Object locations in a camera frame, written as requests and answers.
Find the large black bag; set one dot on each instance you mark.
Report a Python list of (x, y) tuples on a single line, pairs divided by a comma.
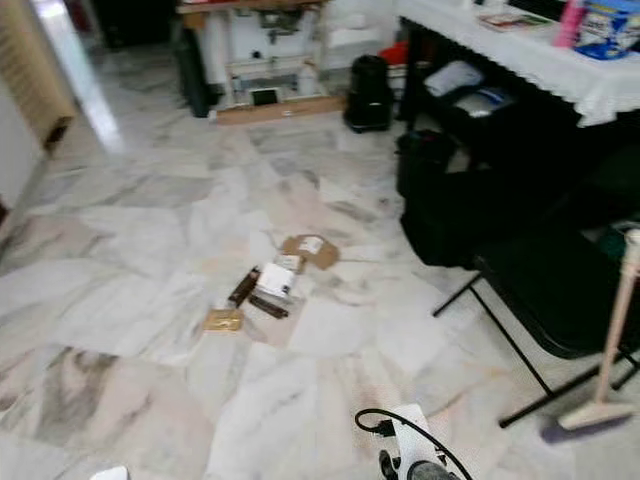
[(440, 210)]

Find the small cardboard box white label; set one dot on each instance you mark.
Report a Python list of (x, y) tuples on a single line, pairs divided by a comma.
[(290, 263)]

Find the beige broom purple bristles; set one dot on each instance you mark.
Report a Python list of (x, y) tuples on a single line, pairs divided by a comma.
[(595, 415)]

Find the red plastic box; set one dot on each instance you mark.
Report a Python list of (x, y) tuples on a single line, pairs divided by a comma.
[(393, 53)]

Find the dark brown thin bar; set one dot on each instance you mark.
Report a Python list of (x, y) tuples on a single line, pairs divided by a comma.
[(268, 307)]

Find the pink bottle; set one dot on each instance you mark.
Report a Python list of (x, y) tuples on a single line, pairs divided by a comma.
[(570, 25)]

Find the dark brown long box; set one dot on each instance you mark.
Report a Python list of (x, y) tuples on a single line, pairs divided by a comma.
[(243, 288)]

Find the table with white lace cloth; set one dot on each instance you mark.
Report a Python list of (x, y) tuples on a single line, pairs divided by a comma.
[(530, 60)]

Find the flat colourful book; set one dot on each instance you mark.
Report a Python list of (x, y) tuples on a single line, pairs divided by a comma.
[(512, 19)]

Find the white bundle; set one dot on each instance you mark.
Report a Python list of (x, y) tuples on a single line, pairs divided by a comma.
[(453, 77)]

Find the small tan box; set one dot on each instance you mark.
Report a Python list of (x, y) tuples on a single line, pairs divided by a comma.
[(222, 320)]

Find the blue white container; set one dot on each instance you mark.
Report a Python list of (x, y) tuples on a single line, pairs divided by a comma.
[(610, 32)]

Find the black upright bag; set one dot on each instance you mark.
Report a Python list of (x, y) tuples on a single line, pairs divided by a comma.
[(190, 70)]

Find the black folding chair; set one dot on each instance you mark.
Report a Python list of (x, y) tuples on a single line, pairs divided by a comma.
[(550, 300)]

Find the black bin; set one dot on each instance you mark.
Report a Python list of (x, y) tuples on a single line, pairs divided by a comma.
[(368, 95)]

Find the flat brown cardboard with label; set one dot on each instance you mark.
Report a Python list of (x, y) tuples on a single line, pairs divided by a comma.
[(322, 257)]

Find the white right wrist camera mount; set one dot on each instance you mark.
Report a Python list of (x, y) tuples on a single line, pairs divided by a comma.
[(415, 435)]

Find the grey blue bag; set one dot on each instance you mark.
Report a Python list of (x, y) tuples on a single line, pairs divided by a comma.
[(485, 101)]

